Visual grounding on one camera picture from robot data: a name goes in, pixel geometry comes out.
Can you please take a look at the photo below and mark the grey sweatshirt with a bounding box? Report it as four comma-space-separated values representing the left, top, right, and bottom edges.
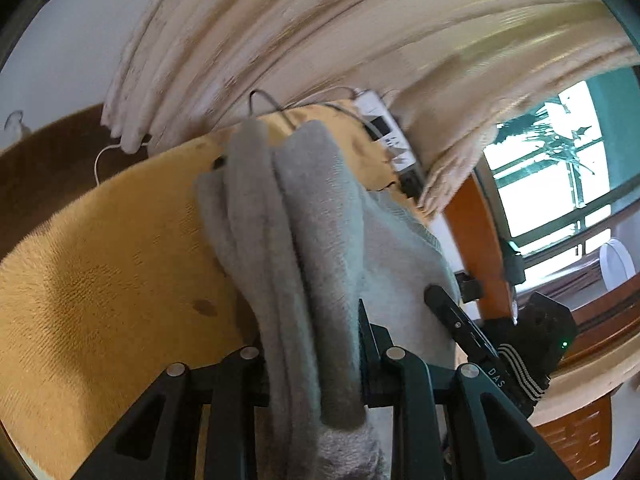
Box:
196, 119, 458, 479

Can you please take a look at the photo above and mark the black box on bed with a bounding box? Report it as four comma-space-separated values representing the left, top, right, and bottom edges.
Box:
454, 271, 484, 304

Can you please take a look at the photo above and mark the wooden headboard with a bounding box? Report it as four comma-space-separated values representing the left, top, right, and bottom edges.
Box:
444, 174, 512, 320

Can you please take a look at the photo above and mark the yellow paw-print blanket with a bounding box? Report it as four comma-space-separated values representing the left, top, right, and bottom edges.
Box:
1, 106, 394, 479

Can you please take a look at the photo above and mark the window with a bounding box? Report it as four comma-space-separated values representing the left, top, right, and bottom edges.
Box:
474, 67, 639, 292

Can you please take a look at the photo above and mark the white power strip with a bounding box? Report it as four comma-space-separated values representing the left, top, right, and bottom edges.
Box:
354, 90, 424, 200

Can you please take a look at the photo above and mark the beige curtain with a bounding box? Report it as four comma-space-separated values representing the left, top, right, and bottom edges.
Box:
102, 0, 639, 216

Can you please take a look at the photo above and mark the white charging cable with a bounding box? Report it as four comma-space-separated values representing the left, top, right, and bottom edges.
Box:
92, 142, 151, 187

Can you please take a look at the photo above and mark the black power cable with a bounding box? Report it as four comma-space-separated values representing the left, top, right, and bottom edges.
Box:
247, 88, 302, 131

